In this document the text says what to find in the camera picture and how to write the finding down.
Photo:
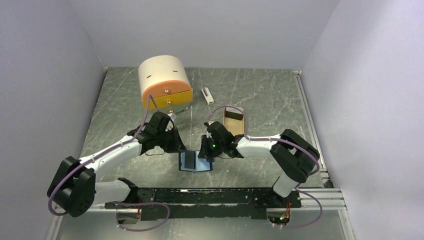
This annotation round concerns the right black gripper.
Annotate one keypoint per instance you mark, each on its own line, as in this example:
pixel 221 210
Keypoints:
pixel 204 153

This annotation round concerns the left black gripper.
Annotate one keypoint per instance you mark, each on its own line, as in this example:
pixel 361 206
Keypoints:
pixel 177 145

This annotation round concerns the blue leather card holder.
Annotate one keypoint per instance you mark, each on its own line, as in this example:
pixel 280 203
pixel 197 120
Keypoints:
pixel 189 162

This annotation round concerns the beige oval tray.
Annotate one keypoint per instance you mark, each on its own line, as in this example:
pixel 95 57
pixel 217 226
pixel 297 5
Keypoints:
pixel 236 127

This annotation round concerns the stack of credit cards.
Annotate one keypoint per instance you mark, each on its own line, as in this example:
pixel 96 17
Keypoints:
pixel 234 115

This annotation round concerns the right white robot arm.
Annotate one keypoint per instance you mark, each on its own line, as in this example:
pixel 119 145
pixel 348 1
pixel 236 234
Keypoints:
pixel 295 156

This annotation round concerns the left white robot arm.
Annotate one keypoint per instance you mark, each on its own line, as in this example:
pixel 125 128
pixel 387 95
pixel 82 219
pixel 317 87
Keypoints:
pixel 77 185

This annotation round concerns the small white rectangular block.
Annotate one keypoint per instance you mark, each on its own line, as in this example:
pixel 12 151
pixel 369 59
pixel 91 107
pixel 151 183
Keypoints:
pixel 207 95

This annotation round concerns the round pastel drawer cabinet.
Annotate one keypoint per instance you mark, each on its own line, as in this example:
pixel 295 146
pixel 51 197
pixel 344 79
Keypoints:
pixel 164 84

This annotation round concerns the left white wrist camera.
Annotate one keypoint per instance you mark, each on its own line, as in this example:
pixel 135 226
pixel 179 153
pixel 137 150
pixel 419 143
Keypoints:
pixel 172 118

